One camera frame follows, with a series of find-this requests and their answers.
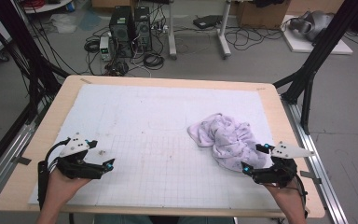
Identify grey tape piece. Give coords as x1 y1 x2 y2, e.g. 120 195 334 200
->
299 170 322 185
11 155 33 166

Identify brown cardboard box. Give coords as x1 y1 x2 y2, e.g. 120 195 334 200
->
236 0 292 30

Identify flat black device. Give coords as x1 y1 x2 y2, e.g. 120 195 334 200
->
192 14 224 30

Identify person's right hand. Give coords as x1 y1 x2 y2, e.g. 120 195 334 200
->
264 181 306 213

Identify slim black computer tower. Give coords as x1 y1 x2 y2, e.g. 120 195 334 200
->
133 6 154 52

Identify person's left hand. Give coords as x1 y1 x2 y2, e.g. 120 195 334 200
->
47 168 91 203

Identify white metal stand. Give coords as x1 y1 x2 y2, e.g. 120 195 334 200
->
167 0 233 61

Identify coiled black cable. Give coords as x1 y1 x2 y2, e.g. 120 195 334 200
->
83 39 102 53
142 52 166 71

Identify grey rounded device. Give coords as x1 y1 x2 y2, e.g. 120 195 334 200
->
288 9 336 43

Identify black frame strut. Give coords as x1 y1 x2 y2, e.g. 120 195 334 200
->
272 0 358 135
0 0 71 126

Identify aluminium rail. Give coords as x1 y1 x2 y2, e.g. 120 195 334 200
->
0 121 37 210
281 98 350 224

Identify white floor board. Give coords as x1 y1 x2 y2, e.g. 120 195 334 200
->
281 14 354 56

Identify loose black floor cables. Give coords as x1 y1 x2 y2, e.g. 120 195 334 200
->
224 25 284 51

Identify white round table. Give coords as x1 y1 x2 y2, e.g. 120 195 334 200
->
22 0 73 14

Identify clear plastic bag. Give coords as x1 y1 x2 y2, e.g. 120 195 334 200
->
48 13 77 35

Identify large black computer tower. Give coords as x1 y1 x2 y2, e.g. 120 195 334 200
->
108 5 135 59

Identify white bench power supply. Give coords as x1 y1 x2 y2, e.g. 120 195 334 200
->
99 35 113 63

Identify lilac printed towel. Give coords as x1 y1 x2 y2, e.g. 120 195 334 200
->
186 112 273 173

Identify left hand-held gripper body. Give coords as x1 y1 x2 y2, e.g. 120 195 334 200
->
56 132 106 181

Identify white foam mat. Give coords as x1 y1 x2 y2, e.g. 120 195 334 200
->
27 83 282 210

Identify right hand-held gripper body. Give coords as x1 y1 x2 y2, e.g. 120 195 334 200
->
251 141 315 189

